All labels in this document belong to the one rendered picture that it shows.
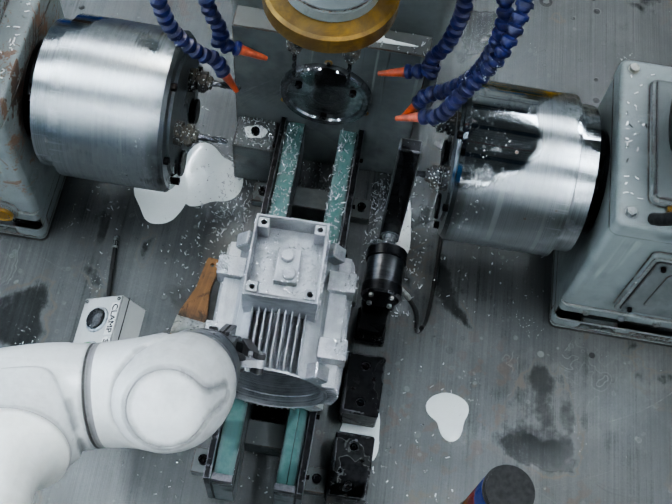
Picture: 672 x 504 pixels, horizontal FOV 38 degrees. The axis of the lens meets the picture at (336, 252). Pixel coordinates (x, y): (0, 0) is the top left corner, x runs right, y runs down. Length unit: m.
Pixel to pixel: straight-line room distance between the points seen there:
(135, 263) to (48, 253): 0.15
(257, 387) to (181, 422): 0.57
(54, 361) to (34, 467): 0.10
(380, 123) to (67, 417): 0.88
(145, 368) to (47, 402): 0.10
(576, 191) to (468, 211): 0.15
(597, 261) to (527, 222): 0.13
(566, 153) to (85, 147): 0.69
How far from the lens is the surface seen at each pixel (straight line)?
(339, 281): 1.34
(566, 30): 2.02
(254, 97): 1.62
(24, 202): 1.63
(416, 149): 1.25
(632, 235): 1.40
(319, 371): 1.28
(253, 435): 1.50
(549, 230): 1.43
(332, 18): 1.24
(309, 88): 1.56
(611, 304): 1.61
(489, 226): 1.43
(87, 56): 1.45
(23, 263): 1.71
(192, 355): 0.89
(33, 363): 0.94
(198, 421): 0.87
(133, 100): 1.41
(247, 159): 1.67
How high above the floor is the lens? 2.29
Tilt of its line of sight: 63 degrees down
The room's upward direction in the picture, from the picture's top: 8 degrees clockwise
